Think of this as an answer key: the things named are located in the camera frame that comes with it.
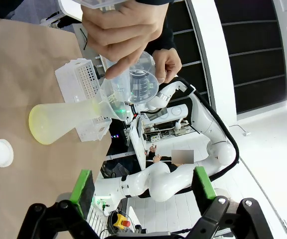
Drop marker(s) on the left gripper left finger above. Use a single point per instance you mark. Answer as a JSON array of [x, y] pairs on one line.
[[82, 189]]

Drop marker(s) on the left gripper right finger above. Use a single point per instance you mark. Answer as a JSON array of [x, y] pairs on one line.
[[203, 184]]

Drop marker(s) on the translucent plastic Erlenmeyer flask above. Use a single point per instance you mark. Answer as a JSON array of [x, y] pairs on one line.
[[58, 119]]

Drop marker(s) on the white round flask cap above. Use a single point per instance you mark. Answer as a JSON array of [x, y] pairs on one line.
[[1, 152]]

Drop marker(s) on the clear plastic measuring beaker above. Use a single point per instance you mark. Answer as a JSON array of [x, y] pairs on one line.
[[141, 89]]

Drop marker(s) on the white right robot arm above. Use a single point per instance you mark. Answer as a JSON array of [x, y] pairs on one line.
[[158, 181]]

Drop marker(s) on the person's left forearm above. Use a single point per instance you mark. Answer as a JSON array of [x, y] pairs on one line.
[[166, 35]]

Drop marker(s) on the person's left hand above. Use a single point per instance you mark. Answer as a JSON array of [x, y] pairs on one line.
[[168, 64]]

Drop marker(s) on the person's right hand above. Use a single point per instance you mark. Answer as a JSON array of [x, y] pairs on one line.
[[123, 32]]

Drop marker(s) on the yellow emergency stop button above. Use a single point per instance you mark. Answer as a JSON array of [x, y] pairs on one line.
[[122, 220]]

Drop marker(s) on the seated background person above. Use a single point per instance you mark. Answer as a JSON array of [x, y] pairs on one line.
[[158, 158]]

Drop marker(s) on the white perforated plastic basket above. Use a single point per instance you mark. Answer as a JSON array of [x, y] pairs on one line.
[[71, 79]]

